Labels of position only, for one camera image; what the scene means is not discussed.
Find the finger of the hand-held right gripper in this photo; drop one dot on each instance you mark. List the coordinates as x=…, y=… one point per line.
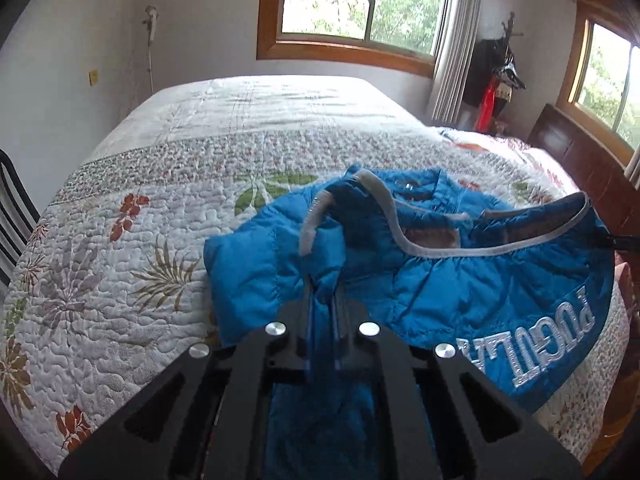
x=622, y=244

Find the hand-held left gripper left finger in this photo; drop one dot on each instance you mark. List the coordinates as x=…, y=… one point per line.
x=297, y=322

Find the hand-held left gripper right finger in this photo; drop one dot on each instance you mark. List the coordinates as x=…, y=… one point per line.
x=352, y=322

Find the blue puffer jacket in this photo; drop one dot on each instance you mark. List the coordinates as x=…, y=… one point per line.
x=450, y=290

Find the black clothes hanger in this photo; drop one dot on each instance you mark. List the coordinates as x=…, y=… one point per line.
x=510, y=72

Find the dark wooden headboard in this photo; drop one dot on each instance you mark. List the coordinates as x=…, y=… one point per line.
x=575, y=155

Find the pink floral blanket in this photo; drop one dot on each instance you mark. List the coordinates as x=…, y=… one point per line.
x=500, y=142

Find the floral quilted bed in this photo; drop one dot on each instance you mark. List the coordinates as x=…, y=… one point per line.
x=200, y=160

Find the small wooden framed window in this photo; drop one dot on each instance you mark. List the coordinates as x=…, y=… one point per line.
x=572, y=60

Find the red hanging item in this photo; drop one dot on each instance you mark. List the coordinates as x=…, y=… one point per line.
x=485, y=110

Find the tan patterned cloth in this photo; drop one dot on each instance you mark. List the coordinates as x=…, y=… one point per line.
x=503, y=92

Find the black hanging garment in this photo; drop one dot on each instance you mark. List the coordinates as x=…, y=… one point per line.
x=482, y=70

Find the white pleated curtain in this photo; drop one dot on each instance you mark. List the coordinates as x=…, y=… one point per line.
x=455, y=50

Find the black metal chair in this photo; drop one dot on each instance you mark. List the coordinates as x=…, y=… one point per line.
x=15, y=210

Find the large wooden framed window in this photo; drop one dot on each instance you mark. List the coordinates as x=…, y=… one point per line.
x=270, y=10

